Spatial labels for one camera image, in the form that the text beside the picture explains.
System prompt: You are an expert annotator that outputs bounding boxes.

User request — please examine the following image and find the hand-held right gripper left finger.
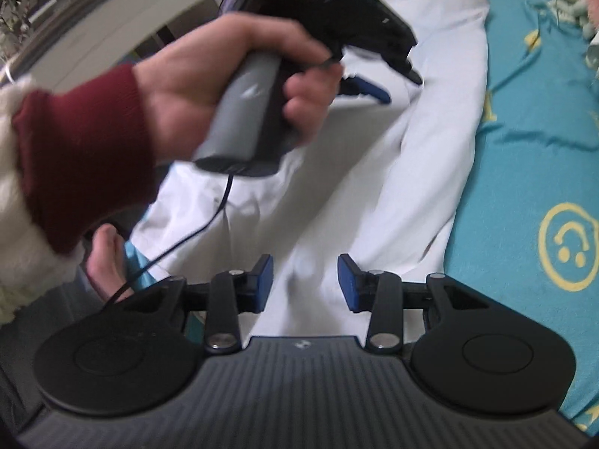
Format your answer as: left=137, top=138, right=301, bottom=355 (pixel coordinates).
left=121, top=253, right=275, bottom=352

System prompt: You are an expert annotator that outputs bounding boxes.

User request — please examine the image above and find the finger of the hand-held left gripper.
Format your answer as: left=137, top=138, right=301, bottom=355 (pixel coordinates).
left=339, top=74, right=392, bottom=105
left=377, top=33, right=424, bottom=86

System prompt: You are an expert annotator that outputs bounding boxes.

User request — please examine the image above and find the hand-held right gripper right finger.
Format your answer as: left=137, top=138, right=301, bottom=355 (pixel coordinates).
left=337, top=253, right=493, bottom=356

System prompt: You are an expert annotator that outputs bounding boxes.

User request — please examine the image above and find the white garment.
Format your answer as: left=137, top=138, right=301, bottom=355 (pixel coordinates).
left=125, top=0, right=490, bottom=337

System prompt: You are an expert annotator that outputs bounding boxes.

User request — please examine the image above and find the person's left hand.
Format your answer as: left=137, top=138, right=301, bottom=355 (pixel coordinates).
left=132, top=12, right=346, bottom=169

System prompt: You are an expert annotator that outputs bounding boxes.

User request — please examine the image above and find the light blue cloth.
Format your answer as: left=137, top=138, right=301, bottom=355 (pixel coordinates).
left=122, top=242, right=162, bottom=293

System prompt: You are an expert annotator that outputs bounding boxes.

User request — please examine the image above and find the teal smiley print bedsheet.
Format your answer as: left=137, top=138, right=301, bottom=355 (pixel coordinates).
left=373, top=0, right=599, bottom=436

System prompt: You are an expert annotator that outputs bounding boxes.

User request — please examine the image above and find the person's bare foot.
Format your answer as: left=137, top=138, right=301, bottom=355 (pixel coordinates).
left=84, top=223, right=137, bottom=303

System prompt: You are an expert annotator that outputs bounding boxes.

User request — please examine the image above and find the pink and green plush toy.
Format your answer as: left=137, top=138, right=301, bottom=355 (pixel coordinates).
left=545, top=0, right=599, bottom=54

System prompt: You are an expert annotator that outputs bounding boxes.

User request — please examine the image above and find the person's grey trouser leg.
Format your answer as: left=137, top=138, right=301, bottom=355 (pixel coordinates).
left=0, top=281, right=108, bottom=437

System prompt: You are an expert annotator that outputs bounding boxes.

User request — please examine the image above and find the black cable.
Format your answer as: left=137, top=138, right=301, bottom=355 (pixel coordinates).
left=100, top=173, right=235, bottom=313

